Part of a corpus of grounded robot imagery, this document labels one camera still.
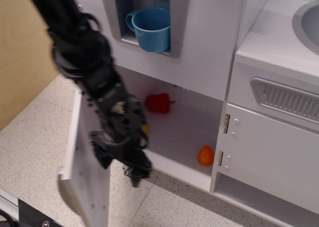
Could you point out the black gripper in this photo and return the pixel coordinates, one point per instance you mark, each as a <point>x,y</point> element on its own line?
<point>126,151</point>

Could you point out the white fridge door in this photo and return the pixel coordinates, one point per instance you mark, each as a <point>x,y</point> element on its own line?
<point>81,164</point>

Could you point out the silver fridge door handle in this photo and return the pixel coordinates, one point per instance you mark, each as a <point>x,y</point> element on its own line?
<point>69,193</point>

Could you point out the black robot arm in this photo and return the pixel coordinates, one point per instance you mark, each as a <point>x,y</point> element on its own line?
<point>82,54</point>

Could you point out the white toy fridge cabinet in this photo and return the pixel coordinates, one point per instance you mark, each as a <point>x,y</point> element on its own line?
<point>197,80</point>

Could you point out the aluminium extrusion foot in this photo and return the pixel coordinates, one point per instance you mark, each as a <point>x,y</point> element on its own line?
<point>127,170</point>

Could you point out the yellow toy potato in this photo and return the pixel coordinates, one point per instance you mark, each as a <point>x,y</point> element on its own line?
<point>145,128</point>

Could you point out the red toy bell pepper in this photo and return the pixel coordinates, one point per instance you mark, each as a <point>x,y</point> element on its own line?
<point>159,103</point>

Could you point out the orange toy fruit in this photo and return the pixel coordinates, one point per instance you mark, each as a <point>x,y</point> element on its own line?
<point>206,156</point>

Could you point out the lower brass door hinge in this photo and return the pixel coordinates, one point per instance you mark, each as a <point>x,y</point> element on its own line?
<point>220,157</point>

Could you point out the brass door hinge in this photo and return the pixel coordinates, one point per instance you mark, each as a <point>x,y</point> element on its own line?
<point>220,157</point>
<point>226,123</point>

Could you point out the upper brass door hinge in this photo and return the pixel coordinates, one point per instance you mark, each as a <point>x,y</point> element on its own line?
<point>226,123</point>

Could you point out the plywood board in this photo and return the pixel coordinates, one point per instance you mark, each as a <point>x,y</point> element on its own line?
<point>26,66</point>

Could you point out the blue plastic cup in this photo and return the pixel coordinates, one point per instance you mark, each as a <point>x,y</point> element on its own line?
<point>151,27</point>

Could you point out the white toy kitchen counter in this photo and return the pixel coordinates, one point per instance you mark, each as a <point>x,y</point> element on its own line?
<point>272,51</point>

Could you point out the white oven cabinet door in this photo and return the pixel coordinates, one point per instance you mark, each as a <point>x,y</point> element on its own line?
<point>272,156</point>

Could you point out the grey vent panel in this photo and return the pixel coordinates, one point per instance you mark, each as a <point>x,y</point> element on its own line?
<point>286,99</point>

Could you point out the grey sink basin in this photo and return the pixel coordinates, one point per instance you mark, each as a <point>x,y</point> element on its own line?
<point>306,25</point>

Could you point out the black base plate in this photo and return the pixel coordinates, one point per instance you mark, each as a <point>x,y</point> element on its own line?
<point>28,216</point>

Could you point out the aluminium rail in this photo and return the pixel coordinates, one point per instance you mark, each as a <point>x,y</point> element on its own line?
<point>9,204</point>

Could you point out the grey dispenser frame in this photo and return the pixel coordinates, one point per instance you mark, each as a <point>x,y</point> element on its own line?
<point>116,11</point>

